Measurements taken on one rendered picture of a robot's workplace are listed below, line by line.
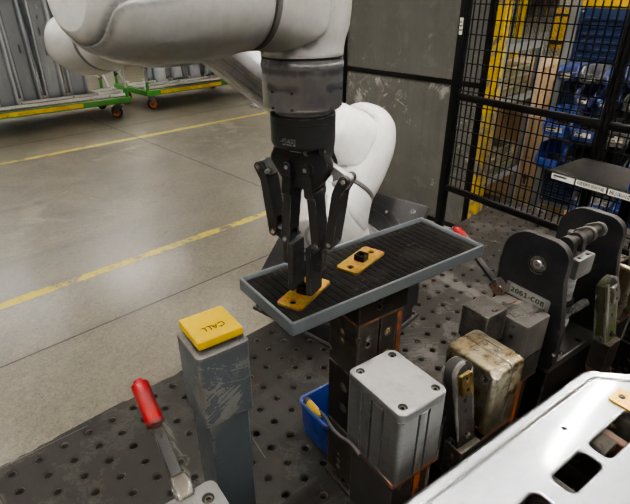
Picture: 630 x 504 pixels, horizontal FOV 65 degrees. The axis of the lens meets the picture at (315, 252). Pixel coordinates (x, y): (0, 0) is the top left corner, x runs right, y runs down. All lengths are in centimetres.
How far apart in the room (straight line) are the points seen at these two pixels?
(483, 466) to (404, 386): 15
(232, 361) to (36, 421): 179
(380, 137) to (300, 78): 69
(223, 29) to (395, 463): 50
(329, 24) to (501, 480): 55
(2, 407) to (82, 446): 135
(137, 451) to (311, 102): 82
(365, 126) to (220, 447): 77
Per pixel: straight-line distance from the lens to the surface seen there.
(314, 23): 52
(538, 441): 76
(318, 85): 54
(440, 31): 324
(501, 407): 78
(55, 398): 245
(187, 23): 43
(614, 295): 97
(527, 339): 84
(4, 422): 244
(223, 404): 68
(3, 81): 719
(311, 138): 56
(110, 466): 114
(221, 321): 64
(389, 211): 133
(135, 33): 42
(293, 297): 67
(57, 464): 118
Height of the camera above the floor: 153
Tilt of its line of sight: 28 degrees down
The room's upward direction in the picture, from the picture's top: straight up
